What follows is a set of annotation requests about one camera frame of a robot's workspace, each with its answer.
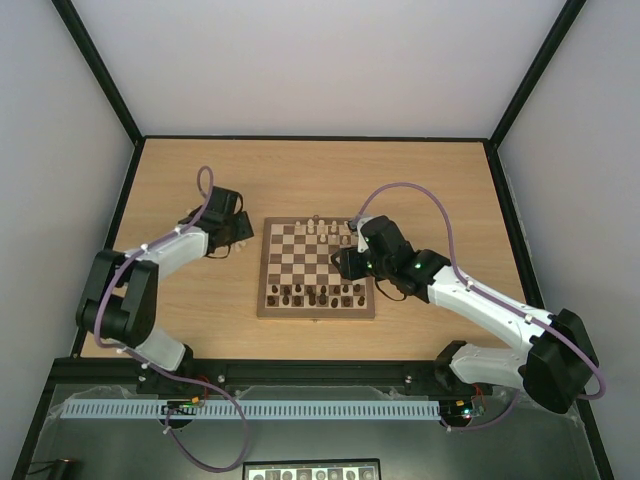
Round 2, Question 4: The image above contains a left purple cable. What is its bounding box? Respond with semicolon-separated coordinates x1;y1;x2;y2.
94;165;251;471

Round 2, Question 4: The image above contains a right controller board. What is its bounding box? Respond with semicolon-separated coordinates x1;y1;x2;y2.
443;396;487;420

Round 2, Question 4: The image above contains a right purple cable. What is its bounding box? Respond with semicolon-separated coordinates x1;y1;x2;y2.
357;182;604;434

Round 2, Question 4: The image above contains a dark chess pieces row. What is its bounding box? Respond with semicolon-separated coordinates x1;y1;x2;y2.
266;283;367;296
265;294;369;309

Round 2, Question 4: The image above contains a wooden chess board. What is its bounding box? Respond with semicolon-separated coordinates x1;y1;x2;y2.
257;215;375;320

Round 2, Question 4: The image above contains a light pawns second row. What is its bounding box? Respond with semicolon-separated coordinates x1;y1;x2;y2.
318;234;351;247

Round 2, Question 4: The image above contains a controller board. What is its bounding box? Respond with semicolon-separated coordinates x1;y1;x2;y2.
443;396;487;420
158;397;207;417

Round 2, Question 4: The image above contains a dark chess pieces back row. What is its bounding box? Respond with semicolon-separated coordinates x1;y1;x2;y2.
266;283;367;296

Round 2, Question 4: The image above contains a light blue cable duct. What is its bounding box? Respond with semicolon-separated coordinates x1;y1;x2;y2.
60;399;441;421

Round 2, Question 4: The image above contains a dark chess pieces front row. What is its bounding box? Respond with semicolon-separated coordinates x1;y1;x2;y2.
265;294;369;309

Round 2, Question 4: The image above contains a left controller board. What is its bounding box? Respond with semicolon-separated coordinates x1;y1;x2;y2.
158;397;207;417

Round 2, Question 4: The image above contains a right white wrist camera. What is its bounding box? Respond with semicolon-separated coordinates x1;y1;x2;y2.
348;215;373;253

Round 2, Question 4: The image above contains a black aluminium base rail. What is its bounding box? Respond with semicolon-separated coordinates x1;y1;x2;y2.
47;358;491;399

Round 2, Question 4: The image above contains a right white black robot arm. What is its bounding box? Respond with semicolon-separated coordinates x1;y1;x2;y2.
330;216;599;414

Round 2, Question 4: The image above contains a purple cable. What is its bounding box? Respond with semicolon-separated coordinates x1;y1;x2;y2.
357;182;604;434
94;165;251;471

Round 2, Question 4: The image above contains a printed reference sheet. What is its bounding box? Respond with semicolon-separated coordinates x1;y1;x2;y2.
242;459;382;480

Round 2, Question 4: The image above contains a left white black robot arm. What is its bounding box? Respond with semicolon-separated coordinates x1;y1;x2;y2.
75;187;254;377

